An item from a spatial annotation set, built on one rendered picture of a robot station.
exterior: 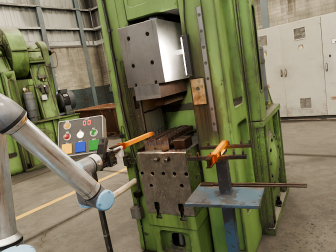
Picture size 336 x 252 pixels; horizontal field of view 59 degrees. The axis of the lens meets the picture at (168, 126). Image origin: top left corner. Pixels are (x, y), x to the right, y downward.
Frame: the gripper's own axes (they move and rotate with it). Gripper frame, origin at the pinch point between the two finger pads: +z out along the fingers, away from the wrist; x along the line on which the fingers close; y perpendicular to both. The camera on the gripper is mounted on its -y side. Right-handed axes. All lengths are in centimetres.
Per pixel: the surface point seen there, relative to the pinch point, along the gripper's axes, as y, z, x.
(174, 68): -37, 58, 13
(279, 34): -72, 575, 17
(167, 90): -23, 53, 8
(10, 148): 62, 219, -445
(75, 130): -5, 27, -59
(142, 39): -59, 43, 0
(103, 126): -5, 36, -41
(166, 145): 12.5, 41.4, 5.8
